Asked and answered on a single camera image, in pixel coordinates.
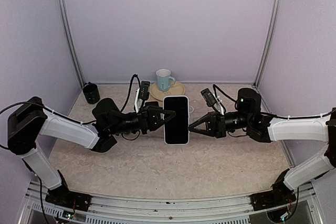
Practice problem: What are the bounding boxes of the cream round plate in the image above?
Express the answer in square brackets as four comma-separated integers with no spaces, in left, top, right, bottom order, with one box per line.
[150,81,185,101]

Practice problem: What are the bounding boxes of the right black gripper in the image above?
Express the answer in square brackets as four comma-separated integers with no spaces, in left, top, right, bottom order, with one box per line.
[188,111,251,138]

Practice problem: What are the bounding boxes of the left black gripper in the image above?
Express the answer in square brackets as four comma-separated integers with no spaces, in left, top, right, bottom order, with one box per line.
[109,105,176,135]

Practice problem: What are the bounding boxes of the dark green mug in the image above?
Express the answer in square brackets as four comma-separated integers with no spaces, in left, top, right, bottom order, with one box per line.
[82,82,100,104]

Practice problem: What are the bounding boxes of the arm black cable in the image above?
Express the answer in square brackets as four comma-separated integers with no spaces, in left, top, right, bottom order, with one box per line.
[0,73,141,151]
[212,83,336,120]

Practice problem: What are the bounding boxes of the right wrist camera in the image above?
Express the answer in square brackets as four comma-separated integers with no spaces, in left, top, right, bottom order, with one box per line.
[201,88,226,115]

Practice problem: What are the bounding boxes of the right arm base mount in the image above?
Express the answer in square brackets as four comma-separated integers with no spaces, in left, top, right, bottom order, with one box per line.
[250,182,296,211]

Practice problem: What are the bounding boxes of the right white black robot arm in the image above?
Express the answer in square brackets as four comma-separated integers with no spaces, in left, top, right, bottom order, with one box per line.
[189,88,335,205]

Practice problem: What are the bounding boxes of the black smartphone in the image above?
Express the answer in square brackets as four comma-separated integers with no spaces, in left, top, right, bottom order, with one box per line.
[164,97,189,144]

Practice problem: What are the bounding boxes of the light blue ceramic mug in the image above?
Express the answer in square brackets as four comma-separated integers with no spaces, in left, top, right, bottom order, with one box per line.
[155,69,176,92]

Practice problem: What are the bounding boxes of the aluminium corner post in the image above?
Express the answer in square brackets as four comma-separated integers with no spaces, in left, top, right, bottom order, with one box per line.
[57,0,86,88]
[254,0,281,90]

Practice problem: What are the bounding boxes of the aluminium front rail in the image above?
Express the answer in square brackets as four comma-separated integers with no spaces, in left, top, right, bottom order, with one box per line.
[17,181,325,223]

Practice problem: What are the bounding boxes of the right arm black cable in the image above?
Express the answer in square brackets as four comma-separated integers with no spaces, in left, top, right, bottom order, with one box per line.
[212,83,336,120]

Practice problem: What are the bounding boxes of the lilac phone case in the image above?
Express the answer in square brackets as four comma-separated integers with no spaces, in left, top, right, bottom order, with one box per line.
[162,95,191,146]

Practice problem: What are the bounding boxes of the right aluminium corner post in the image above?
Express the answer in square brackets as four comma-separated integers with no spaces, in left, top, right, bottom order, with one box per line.
[254,0,281,90]

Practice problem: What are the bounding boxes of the left aluminium corner post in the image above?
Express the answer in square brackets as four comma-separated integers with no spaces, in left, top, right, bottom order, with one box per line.
[57,0,86,88]

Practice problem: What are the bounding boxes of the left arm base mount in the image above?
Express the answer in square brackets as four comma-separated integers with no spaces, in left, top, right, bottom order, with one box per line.
[45,188,92,212]

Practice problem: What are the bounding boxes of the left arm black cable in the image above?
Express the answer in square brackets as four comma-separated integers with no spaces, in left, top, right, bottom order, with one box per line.
[0,73,141,151]

